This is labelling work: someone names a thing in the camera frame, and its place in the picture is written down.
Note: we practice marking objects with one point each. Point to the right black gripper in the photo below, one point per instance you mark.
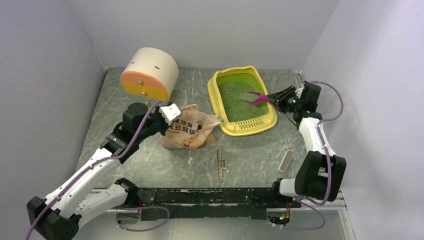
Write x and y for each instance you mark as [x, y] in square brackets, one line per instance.
[280, 97]

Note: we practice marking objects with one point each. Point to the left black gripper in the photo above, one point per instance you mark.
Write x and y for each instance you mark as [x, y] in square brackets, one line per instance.
[165, 125]

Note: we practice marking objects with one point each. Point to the magenta plastic scoop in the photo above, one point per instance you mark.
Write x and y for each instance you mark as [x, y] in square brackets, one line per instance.
[257, 98]

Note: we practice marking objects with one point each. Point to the pink cat litter bag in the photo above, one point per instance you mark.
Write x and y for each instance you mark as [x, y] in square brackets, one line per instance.
[191, 130]

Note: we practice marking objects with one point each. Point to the yellow green litter box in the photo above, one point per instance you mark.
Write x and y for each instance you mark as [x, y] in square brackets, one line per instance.
[229, 91]

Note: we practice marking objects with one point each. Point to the white orange cylindrical bin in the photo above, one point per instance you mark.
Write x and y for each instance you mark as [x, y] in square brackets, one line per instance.
[151, 73]

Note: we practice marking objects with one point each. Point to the torn bag top strip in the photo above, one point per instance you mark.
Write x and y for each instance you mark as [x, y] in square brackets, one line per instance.
[222, 164]

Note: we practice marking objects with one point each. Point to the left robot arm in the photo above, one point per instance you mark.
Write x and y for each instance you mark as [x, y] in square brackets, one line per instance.
[63, 212]

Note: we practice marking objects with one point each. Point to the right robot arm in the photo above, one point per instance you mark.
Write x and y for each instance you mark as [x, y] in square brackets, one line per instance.
[319, 177]

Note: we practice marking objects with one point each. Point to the small white grey clip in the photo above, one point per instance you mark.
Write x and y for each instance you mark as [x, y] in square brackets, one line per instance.
[285, 162]

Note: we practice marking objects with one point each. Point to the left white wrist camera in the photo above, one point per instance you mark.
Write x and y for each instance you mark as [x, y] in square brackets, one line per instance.
[170, 113]

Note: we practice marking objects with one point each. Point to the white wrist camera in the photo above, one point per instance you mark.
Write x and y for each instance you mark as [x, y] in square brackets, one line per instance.
[299, 92]
[170, 113]

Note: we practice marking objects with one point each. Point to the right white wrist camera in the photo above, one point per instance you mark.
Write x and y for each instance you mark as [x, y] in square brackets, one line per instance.
[299, 92]

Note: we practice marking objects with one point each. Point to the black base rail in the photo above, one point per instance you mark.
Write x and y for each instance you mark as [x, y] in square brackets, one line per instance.
[196, 203]

